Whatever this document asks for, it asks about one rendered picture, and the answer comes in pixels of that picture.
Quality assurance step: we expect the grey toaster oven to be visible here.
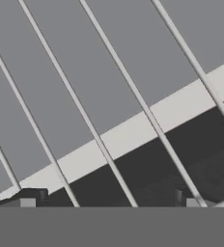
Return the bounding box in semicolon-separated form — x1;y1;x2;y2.
0;0;224;207

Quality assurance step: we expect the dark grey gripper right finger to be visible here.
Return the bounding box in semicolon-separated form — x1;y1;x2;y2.
174;188;224;207

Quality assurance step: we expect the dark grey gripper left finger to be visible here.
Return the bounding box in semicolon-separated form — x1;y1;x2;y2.
0;187;50;207

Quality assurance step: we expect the silver wire oven rack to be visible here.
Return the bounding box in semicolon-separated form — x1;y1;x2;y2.
0;0;224;207

